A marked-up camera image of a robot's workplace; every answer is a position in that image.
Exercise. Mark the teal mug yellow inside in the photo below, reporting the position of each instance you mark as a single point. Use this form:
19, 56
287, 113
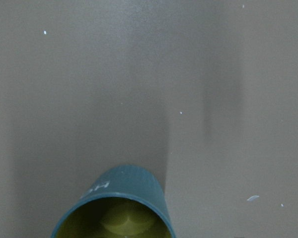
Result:
125, 202

